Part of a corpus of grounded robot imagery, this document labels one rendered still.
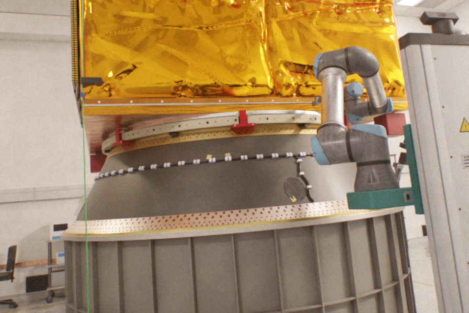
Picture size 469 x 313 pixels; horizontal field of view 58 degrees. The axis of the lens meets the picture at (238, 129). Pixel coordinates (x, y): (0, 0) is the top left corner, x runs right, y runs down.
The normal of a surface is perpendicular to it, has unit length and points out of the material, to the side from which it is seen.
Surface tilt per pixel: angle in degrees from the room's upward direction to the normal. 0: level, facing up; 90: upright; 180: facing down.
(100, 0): 95
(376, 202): 90
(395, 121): 90
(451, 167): 90
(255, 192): 62
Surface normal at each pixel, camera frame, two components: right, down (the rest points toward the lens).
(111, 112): 0.31, -0.18
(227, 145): -0.04, -0.60
